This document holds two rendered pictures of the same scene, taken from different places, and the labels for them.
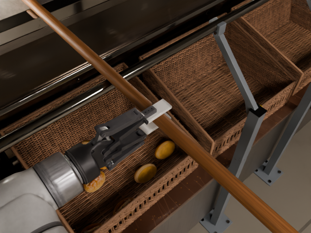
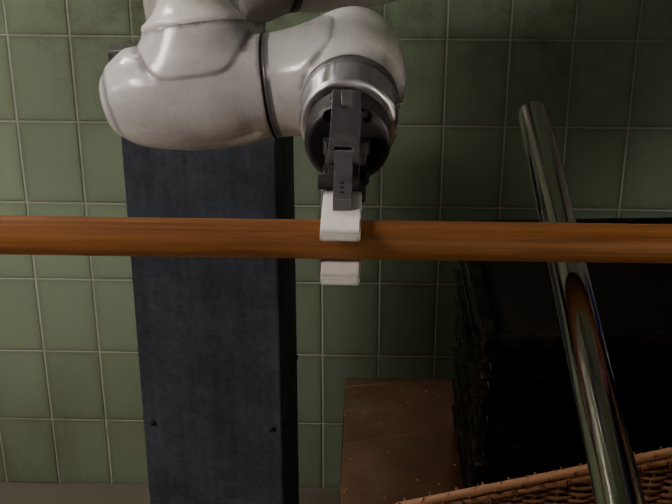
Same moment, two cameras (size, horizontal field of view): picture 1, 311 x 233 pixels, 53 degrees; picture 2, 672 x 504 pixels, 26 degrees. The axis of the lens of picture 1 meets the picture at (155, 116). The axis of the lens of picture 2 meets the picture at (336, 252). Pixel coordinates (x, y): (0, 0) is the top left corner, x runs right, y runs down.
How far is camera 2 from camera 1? 130 cm
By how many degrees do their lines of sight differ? 90
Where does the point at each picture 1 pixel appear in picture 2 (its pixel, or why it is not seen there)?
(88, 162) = (320, 107)
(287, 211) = not seen: outside the picture
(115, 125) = (340, 116)
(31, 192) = (328, 46)
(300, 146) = not seen: outside the picture
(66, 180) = (314, 82)
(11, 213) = (313, 26)
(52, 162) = (356, 68)
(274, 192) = not seen: outside the picture
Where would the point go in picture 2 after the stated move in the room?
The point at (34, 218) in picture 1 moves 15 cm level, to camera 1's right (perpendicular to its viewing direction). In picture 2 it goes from (285, 44) to (165, 90)
